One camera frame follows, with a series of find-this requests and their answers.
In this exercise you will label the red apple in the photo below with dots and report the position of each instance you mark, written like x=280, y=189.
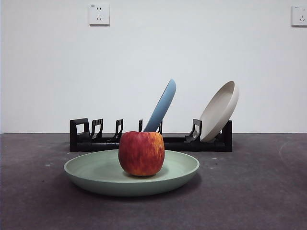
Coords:
x=141, y=153

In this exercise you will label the white wall socket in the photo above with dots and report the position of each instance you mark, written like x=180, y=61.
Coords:
x=299, y=15
x=99, y=14

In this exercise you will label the green plate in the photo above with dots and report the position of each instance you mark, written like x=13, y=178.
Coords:
x=96, y=177

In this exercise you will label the black plate rack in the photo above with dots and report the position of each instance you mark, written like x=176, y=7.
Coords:
x=216, y=147

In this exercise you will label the blue plate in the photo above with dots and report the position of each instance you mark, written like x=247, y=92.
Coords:
x=163, y=107

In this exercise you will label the cream white plate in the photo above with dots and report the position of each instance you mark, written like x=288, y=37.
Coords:
x=220, y=110

